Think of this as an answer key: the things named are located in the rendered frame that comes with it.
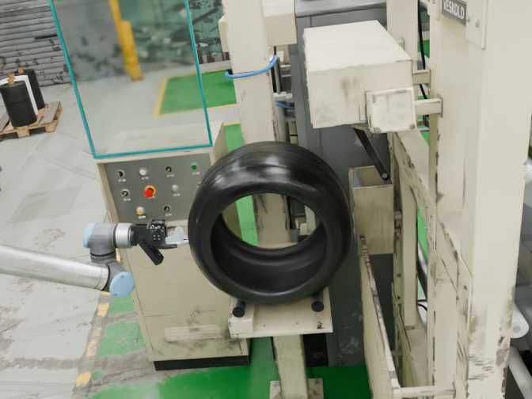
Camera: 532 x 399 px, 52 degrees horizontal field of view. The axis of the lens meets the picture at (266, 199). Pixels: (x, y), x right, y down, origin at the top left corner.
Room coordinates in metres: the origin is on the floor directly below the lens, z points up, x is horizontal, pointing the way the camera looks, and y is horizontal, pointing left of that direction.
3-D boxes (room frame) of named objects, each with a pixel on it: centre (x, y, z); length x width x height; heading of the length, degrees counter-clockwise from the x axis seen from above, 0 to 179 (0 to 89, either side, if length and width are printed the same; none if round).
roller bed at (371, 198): (1.90, -0.41, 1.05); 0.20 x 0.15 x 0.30; 174
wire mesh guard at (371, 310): (1.46, -0.31, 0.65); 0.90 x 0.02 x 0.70; 174
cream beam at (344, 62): (1.56, -0.29, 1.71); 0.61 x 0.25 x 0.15; 174
